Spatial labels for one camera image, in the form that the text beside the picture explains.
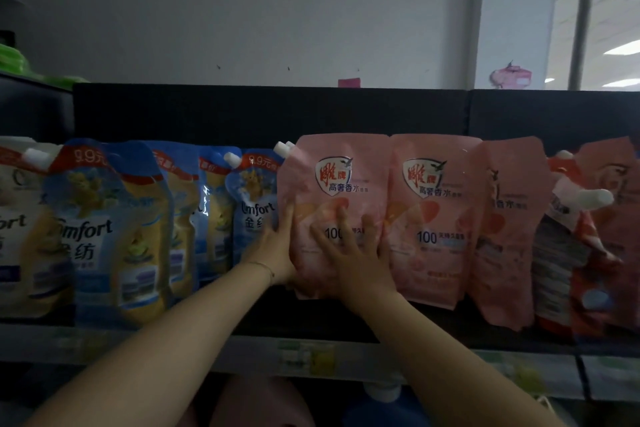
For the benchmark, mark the flat green pack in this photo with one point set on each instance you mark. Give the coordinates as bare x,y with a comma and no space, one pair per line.
60,79
12,59

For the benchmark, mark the person's right forearm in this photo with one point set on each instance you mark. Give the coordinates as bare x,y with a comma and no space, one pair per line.
450,371

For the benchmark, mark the blue detergent jug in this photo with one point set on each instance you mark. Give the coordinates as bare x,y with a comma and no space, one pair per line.
380,409

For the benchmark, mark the orange OMO detergent pouches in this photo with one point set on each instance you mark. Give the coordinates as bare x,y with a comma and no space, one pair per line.
560,261

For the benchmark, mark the grey vertical pole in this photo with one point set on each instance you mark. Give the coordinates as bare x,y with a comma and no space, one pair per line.
582,16

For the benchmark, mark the person's left forearm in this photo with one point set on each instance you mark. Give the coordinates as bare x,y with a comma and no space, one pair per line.
150,361

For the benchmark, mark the pink detergent jug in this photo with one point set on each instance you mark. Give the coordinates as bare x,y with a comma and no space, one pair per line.
265,404

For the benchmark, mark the pink bagged item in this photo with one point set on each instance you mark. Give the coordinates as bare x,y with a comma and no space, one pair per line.
510,76

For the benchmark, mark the dark metal shelf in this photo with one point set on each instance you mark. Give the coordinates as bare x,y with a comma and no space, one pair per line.
200,111

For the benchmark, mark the person's right hand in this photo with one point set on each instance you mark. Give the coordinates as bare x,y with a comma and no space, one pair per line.
365,276

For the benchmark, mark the person's left hand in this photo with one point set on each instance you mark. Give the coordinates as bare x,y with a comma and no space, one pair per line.
277,256

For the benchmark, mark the pink sticky note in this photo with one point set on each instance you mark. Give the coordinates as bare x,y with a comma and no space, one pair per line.
349,83

